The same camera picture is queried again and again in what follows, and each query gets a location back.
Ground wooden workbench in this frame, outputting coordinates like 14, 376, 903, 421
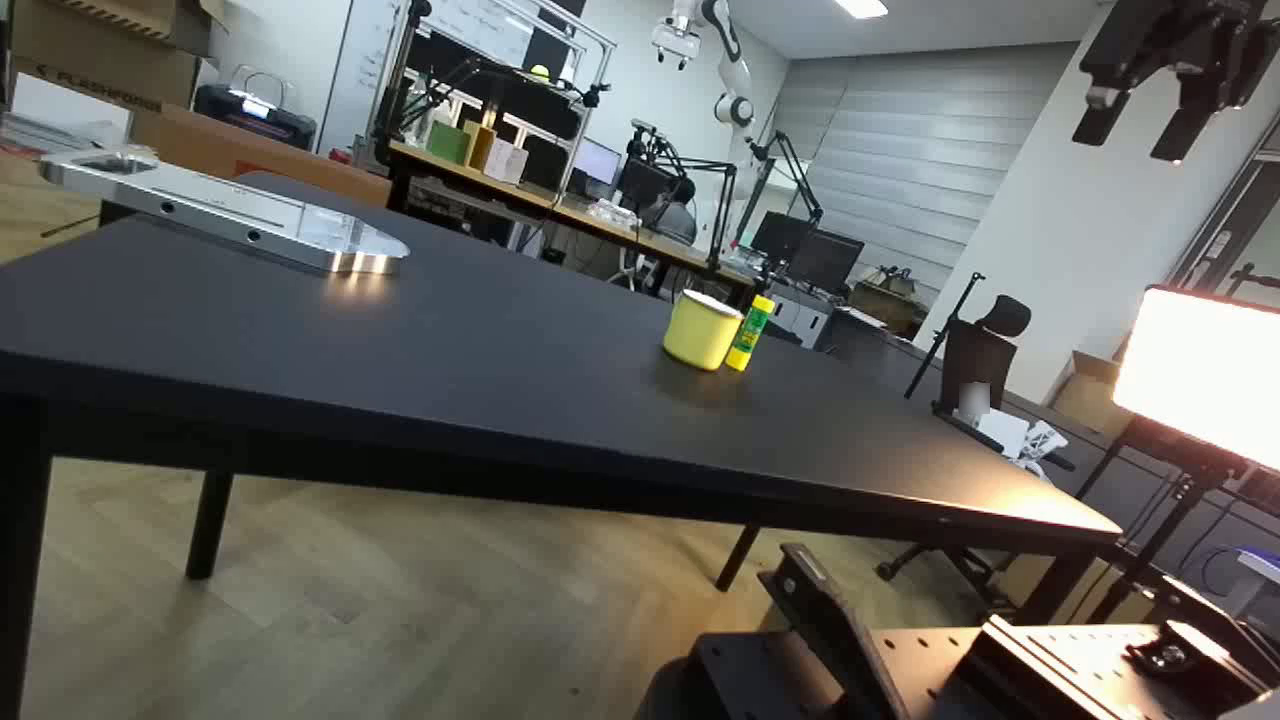
380, 136, 764, 296

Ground black light stand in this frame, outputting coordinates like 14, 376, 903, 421
1081, 421, 1253, 627

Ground large cardboard box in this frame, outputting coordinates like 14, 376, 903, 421
10, 0, 223, 111

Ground white plastic object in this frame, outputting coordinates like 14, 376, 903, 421
950, 379, 1073, 471

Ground black office chair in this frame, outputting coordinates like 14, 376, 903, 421
871, 271, 1040, 597

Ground bright LED light panel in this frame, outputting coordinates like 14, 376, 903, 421
1113, 285, 1280, 471

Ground metal shelf rack with equipment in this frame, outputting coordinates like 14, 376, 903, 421
398, 0, 622, 193

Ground brown low cardboard box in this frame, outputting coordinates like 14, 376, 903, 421
130, 108, 393, 211

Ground black table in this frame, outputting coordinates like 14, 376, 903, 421
0, 171, 1129, 720

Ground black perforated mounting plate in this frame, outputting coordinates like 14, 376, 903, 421
687, 615, 1280, 720

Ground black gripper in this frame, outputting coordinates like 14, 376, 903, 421
1068, 0, 1280, 167

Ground yellow cup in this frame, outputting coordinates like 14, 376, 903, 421
659, 289, 743, 371

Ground black printer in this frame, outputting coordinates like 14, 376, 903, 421
191, 80, 320, 151

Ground black angled mount bracket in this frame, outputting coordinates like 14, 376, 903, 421
757, 539, 927, 720

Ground white hanging ceiling device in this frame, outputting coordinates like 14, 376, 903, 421
650, 0, 762, 132

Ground black computer monitor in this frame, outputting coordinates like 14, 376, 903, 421
747, 208, 869, 300

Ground yellow green glue stick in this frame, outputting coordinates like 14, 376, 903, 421
722, 293, 780, 376

